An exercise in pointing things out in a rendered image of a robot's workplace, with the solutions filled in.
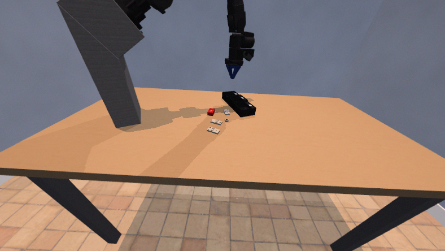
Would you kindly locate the black three-compartment bin rack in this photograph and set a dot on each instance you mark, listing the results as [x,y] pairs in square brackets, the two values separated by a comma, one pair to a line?
[238,103]

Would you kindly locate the beige domino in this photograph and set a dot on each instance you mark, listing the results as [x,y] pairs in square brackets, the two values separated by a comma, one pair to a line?
[214,121]
[213,130]

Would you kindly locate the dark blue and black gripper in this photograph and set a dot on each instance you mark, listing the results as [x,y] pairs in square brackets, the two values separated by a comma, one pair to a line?
[232,62]

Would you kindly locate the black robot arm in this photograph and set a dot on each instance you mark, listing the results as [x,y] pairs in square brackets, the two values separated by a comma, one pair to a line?
[135,10]

